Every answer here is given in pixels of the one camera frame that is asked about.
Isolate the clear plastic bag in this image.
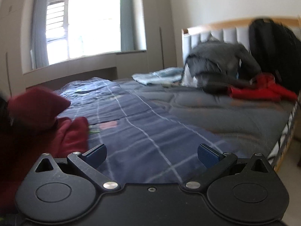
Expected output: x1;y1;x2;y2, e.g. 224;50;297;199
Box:
181;64;200;88

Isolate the blue-grey left curtain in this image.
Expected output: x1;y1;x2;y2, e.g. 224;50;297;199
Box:
31;0;49;69

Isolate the light blue folded cloth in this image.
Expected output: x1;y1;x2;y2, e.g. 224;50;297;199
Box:
132;67;184;85

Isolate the beige window bench cabinet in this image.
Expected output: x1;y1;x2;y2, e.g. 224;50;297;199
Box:
23;50;148;88

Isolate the dark grey jacket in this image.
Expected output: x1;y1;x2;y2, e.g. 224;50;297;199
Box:
186;40;261;95

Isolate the blue-grey right curtain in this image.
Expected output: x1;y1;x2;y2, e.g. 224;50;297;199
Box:
120;0;135;52

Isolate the tall beige right wardrobe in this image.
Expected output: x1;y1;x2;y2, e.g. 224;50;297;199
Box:
142;0;176;72

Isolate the bright red garment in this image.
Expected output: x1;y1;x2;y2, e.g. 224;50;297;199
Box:
228;73;298;103

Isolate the dark red knit garment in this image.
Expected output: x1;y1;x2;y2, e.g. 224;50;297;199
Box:
1;87;88;213

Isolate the grey quilted mattress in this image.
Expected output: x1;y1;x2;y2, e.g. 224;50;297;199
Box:
117;79;298;168

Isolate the tall beige wardrobe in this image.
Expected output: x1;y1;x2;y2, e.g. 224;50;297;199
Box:
142;0;176;72
1;0;25;97

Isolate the black backpack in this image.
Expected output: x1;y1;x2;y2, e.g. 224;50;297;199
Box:
249;18;300;94

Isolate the grey padded wooden headboard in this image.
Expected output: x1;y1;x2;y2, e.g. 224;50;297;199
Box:
182;17;300;73

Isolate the white window frame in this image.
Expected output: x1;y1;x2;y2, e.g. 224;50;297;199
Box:
45;0;68;43

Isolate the blue plaid floral quilt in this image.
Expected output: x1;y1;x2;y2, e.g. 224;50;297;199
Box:
57;78;236;184

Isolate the tall beige left wardrobe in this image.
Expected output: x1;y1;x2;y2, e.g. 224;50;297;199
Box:
1;0;25;97

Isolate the blue-grey curtain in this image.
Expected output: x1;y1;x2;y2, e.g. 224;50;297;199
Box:
120;0;135;52
31;0;49;69

